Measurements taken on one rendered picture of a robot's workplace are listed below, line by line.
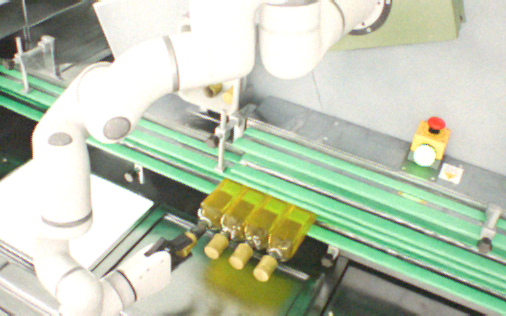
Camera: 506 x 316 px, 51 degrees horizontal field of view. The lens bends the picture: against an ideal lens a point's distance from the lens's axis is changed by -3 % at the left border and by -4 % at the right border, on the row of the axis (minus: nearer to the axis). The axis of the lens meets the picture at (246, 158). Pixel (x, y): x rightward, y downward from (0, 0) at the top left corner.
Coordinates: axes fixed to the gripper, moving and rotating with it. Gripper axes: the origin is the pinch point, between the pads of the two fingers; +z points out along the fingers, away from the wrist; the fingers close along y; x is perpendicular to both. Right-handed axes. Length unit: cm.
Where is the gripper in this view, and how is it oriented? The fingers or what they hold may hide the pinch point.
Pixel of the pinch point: (181, 248)
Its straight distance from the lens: 117.9
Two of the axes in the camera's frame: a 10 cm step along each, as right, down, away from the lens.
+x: -7.3, -4.8, 4.9
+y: 0.9, -7.8, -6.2
